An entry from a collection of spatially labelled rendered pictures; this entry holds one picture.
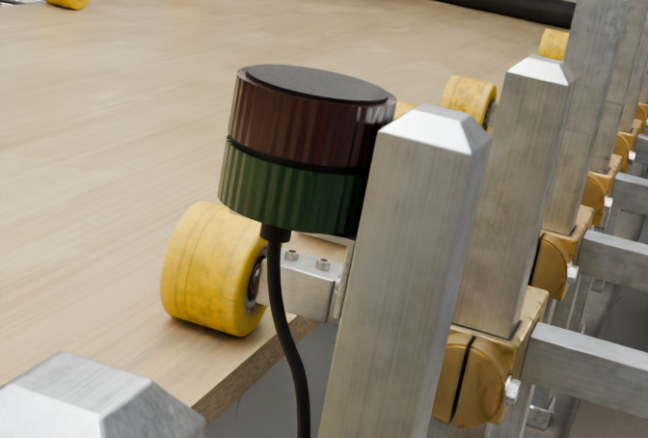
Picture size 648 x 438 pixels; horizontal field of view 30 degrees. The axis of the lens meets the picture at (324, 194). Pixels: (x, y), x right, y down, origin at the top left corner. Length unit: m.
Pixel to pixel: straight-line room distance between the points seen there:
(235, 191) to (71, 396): 0.24
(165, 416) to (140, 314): 0.61
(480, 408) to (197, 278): 0.20
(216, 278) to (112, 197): 0.30
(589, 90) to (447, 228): 0.50
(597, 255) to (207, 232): 0.35
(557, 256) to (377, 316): 0.48
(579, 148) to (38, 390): 0.74
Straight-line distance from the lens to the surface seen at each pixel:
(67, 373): 0.21
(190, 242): 0.77
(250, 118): 0.43
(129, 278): 0.88
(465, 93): 1.47
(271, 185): 0.43
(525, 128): 0.67
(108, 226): 0.98
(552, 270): 0.92
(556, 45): 2.20
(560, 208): 0.93
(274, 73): 0.45
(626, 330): 3.26
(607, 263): 0.98
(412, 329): 0.44
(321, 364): 1.21
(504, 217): 0.68
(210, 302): 0.77
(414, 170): 0.42
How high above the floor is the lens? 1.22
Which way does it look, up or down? 16 degrees down
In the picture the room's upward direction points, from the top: 11 degrees clockwise
